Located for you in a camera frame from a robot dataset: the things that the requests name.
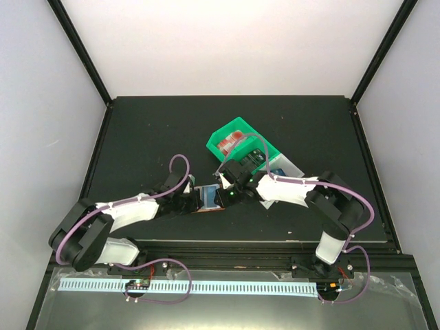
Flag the brown leather card holder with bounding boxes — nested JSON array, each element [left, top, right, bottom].
[[194, 184, 224, 213]]

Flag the blue credit card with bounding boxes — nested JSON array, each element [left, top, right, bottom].
[[201, 184, 219, 210]]

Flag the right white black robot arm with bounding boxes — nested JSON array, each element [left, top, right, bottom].
[[215, 159, 369, 277]]

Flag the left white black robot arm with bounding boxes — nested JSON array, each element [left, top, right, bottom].
[[48, 173, 201, 274]]

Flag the red patterned card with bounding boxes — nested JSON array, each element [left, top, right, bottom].
[[217, 130, 243, 155]]

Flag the green bin middle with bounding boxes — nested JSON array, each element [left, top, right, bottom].
[[234, 136, 266, 173]]

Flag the green bin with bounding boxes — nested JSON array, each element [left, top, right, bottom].
[[206, 117, 261, 162], [234, 136, 266, 173]]

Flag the white bin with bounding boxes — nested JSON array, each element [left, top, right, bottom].
[[256, 154, 307, 210]]

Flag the green bin left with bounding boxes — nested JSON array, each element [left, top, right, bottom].
[[206, 117, 261, 162]]

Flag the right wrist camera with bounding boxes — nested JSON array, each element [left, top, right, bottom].
[[219, 173, 233, 190]]

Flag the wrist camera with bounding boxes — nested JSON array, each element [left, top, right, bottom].
[[219, 173, 233, 190], [184, 175, 195, 194]]

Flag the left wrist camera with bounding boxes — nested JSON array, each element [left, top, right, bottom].
[[184, 175, 195, 194]]

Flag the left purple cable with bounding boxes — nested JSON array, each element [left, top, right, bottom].
[[54, 154, 193, 305]]

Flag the purple cable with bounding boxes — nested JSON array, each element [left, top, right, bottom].
[[214, 133, 375, 306], [54, 154, 193, 305]]

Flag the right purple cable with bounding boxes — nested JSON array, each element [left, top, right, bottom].
[[214, 133, 375, 306]]

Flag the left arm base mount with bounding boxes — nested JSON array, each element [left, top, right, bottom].
[[104, 256, 171, 279]]

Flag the black aluminium frame rail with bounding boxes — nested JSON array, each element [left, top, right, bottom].
[[27, 242, 437, 329]]

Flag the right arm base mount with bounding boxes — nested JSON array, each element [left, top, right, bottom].
[[289, 254, 353, 280]]

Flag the white slotted cable duct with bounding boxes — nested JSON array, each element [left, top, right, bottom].
[[58, 278, 318, 298]]

